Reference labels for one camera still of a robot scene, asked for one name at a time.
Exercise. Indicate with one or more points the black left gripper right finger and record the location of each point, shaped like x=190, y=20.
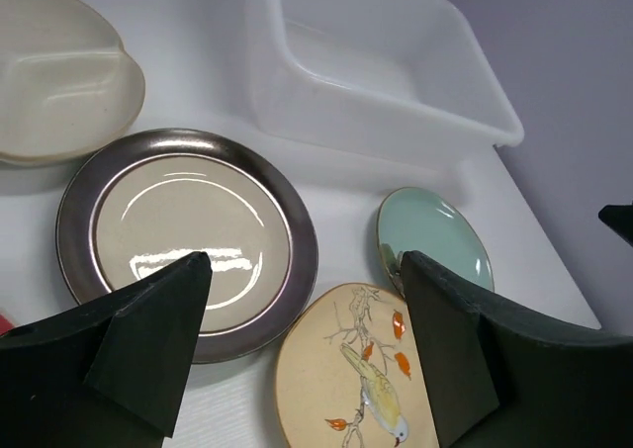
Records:
x=499, y=374

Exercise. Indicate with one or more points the red plate with teal flower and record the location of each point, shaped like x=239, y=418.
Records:
x=6, y=324

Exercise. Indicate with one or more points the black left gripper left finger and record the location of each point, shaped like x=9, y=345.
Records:
x=108, y=373

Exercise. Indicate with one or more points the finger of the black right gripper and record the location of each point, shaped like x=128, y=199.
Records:
x=619, y=218

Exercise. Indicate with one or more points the cream divided dish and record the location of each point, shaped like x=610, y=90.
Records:
x=68, y=86

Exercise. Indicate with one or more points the white plastic bin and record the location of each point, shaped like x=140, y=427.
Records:
x=327, y=70

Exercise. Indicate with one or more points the brown rimmed cream plate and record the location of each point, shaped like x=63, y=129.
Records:
x=148, y=199

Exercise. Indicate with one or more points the beige bird painted plate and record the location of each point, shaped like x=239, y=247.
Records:
x=348, y=374

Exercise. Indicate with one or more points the light green round plate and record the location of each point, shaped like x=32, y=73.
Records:
x=417, y=219

